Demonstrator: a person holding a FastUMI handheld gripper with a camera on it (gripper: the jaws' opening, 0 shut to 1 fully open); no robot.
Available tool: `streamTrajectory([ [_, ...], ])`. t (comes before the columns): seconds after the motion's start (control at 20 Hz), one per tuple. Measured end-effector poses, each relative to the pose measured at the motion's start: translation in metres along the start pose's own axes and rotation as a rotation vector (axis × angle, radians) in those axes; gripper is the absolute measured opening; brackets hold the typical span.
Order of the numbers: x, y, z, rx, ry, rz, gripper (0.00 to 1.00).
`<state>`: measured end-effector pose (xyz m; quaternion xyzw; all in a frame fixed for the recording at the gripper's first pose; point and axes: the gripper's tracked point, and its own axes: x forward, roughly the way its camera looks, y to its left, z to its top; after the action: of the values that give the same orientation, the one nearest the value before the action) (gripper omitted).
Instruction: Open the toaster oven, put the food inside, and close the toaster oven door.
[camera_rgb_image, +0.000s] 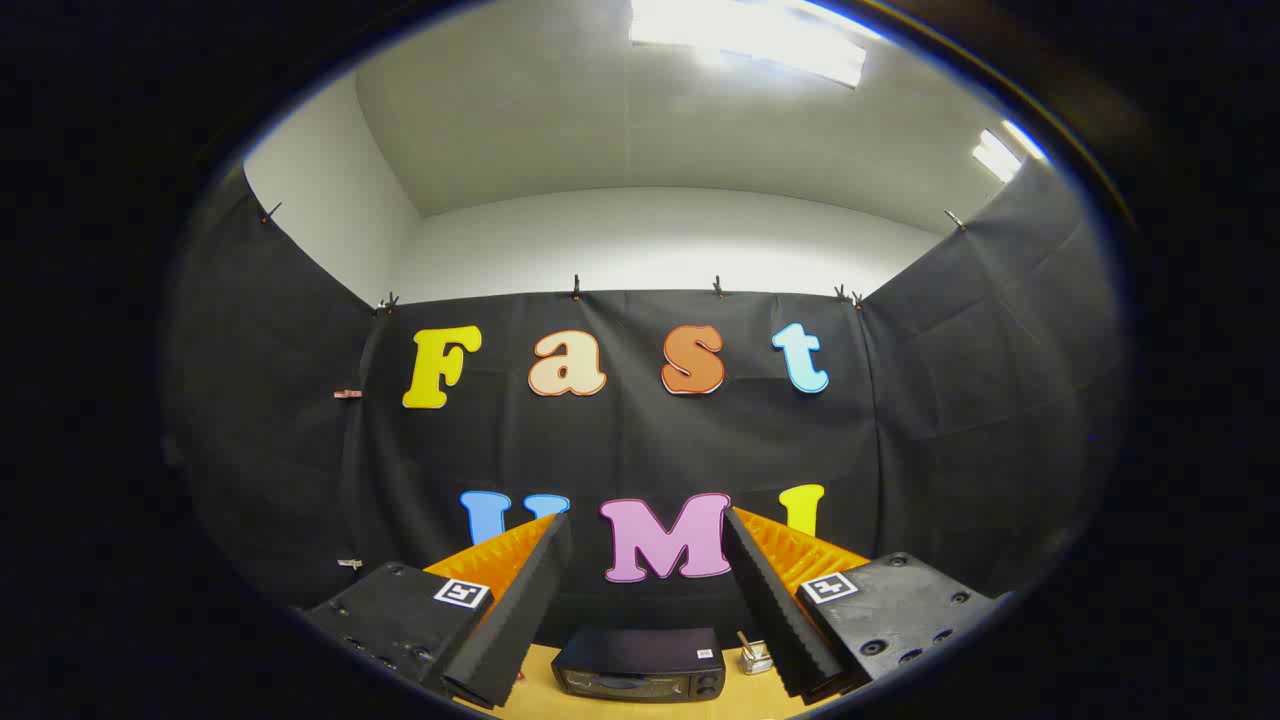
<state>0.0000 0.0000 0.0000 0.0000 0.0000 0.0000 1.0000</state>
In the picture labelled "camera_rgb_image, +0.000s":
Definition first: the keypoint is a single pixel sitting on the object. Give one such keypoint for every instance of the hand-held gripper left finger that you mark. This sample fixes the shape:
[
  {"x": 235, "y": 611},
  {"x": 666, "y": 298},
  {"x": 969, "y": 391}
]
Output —
[{"x": 520, "y": 620}]

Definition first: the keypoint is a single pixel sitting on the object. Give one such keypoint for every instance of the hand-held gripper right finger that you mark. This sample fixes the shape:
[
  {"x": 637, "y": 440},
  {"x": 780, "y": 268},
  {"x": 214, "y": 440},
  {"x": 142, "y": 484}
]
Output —
[{"x": 775, "y": 620}]

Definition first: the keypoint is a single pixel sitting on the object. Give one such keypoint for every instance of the black toaster oven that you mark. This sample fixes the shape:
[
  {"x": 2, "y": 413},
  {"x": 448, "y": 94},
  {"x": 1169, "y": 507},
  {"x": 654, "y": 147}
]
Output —
[{"x": 640, "y": 650}]

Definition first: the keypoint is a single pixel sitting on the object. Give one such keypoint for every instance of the row of black cloth clips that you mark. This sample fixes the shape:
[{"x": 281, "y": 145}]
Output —
[{"x": 576, "y": 288}]

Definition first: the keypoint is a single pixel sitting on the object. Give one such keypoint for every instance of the small ceiling light panel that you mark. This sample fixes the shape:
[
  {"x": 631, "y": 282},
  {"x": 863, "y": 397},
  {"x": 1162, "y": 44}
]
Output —
[{"x": 1000, "y": 155}]

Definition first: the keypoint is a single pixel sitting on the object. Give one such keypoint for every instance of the large ceiling light panel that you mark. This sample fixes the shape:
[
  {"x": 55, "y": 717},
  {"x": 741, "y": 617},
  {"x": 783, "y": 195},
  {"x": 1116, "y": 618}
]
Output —
[{"x": 750, "y": 35}]

